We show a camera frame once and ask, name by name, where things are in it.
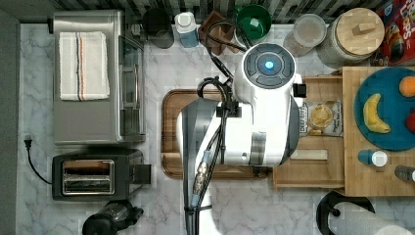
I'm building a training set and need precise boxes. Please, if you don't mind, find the light wooden drawer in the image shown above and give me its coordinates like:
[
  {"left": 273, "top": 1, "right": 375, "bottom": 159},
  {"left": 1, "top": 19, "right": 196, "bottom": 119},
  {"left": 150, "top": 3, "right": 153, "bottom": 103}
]
[{"left": 272, "top": 75, "right": 345, "bottom": 190}]

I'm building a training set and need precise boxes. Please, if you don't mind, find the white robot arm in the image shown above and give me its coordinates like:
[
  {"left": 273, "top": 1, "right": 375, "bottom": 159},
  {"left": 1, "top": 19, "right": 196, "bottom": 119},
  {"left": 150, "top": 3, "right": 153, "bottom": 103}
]
[{"left": 176, "top": 43, "right": 306, "bottom": 235}]

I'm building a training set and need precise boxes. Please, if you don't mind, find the snack bag in drawer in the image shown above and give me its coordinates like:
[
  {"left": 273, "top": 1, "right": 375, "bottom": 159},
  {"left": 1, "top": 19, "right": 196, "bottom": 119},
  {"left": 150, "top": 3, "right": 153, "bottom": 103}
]
[{"left": 300, "top": 100, "right": 344, "bottom": 137}]

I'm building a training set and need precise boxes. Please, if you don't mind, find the wooden drawer cabinet top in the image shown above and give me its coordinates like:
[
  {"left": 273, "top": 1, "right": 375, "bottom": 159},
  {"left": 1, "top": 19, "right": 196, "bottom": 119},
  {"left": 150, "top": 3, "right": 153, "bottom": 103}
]
[{"left": 342, "top": 67, "right": 414, "bottom": 197}]

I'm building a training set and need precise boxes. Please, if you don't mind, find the brown wooden tray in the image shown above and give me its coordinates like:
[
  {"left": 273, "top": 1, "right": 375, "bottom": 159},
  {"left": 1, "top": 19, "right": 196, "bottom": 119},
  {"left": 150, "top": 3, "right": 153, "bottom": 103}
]
[{"left": 161, "top": 89, "right": 273, "bottom": 180}]

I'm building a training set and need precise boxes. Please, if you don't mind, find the stainless steel toaster oven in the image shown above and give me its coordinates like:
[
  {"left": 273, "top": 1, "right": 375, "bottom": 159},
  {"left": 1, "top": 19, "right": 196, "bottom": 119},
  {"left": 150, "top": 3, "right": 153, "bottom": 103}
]
[{"left": 53, "top": 10, "right": 146, "bottom": 145}]

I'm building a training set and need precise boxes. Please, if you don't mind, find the dark brown wooden holder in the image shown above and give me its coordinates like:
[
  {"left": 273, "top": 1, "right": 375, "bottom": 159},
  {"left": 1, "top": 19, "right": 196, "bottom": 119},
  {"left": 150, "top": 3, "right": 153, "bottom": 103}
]
[{"left": 198, "top": 10, "right": 239, "bottom": 56}]

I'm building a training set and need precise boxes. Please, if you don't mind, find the white blue bottle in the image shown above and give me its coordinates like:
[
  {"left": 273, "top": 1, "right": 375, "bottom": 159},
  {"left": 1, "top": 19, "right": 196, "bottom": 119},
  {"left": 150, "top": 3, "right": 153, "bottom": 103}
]
[{"left": 174, "top": 12, "right": 199, "bottom": 48}]

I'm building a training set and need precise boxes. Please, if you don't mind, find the black mug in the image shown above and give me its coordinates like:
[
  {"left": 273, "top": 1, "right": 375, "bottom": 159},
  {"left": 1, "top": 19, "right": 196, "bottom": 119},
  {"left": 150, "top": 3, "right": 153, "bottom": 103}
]
[{"left": 142, "top": 8, "right": 174, "bottom": 49}]

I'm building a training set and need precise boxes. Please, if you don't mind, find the green bowl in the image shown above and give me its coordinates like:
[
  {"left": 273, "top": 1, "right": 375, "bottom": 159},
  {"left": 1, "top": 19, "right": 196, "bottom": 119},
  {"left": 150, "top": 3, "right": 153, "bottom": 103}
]
[{"left": 236, "top": 4, "right": 272, "bottom": 44}]

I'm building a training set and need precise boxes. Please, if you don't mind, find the black grinder appliance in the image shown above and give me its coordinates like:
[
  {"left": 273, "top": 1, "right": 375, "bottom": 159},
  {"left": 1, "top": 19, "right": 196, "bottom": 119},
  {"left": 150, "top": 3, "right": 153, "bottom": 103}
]
[{"left": 82, "top": 200, "right": 144, "bottom": 235}]

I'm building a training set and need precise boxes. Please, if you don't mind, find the clear plastic lidded container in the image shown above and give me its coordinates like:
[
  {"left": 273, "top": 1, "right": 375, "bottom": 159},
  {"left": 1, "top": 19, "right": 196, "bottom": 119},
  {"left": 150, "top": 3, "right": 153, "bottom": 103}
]
[{"left": 283, "top": 14, "right": 327, "bottom": 58}]

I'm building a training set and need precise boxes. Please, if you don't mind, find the white striped dish towel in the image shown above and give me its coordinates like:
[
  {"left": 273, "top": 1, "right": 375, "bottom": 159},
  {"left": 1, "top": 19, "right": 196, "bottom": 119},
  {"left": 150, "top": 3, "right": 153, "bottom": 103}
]
[{"left": 59, "top": 31, "right": 110, "bottom": 102}]

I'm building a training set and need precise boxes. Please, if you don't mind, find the black two-slot toaster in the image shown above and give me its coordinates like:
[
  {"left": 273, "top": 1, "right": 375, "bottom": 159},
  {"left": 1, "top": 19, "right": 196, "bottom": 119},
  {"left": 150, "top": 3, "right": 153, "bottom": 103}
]
[{"left": 52, "top": 148, "right": 152, "bottom": 202}]

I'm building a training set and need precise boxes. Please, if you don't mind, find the black paper towel holder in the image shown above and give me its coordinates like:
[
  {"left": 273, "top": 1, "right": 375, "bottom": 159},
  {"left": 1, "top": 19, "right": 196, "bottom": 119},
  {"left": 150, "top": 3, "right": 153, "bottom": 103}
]
[{"left": 316, "top": 191, "right": 375, "bottom": 235}]

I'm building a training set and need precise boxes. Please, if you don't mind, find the yellow banana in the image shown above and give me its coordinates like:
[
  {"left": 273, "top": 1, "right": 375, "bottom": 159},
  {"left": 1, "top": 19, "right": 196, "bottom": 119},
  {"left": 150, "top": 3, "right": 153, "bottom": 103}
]
[{"left": 363, "top": 93, "right": 391, "bottom": 134}]

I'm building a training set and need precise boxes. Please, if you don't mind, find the glass jar wooden lid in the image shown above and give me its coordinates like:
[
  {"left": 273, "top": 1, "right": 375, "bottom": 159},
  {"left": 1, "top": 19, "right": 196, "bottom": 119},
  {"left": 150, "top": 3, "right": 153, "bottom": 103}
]
[{"left": 316, "top": 8, "right": 385, "bottom": 69}]

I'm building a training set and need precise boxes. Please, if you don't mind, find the blue white-capped shaker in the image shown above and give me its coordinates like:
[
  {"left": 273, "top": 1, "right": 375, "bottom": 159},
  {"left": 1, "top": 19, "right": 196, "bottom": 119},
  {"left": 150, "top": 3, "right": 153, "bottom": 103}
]
[{"left": 357, "top": 150, "right": 388, "bottom": 167}]

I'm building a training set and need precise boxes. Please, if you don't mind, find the white paper towel roll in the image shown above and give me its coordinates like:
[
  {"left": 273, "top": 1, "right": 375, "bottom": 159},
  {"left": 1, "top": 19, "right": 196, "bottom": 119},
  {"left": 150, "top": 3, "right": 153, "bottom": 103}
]
[{"left": 329, "top": 202, "right": 413, "bottom": 235}]

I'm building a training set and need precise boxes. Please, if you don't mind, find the blue round plate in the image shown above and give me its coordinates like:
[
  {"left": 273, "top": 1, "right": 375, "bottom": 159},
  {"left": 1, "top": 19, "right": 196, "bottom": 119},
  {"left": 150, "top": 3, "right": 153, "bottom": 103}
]
[{"left": 353, "top": 68, "right": 415, "bottom": 151}]

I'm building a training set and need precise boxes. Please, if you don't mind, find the orange fruit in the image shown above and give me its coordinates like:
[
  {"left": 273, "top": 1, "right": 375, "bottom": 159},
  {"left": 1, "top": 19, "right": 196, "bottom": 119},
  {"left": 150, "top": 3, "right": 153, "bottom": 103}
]
[{"left": 399, "top": 76, "right": 415, "bottom": 97}]

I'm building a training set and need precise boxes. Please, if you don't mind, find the red fruit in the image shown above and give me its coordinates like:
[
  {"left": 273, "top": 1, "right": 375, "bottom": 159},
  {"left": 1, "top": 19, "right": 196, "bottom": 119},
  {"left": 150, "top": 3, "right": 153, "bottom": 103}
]
[{"left": 405, "top": 113, "right": 415, "bottom": 133}]

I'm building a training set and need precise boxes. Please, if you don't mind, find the grey pepper shaker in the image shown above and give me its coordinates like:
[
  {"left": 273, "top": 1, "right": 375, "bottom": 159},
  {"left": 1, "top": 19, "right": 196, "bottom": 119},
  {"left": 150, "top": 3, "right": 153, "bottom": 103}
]
[{"left": 394, "top": 165, "right": 415, "bottom": 181}]

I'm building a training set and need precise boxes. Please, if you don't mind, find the red cereal box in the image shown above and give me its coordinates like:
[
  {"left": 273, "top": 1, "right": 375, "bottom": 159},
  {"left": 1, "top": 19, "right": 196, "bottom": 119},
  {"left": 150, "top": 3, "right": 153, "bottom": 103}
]
[{"left": 371, "top": 0, "right": 415, "bottom": 67}]

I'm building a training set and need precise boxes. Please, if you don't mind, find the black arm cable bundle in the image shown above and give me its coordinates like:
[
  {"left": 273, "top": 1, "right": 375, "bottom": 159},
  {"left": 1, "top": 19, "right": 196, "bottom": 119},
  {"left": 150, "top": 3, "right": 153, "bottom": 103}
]
[{"left": 184, "top": 21, "right": 254, "bottom": 235}]

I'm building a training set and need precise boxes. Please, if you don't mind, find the black toaster power cord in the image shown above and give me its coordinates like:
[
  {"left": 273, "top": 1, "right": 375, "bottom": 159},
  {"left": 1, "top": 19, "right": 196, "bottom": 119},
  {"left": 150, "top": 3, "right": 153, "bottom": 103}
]
[{"left": 23, "top": 134, "right": 53, "bottom": 185}]

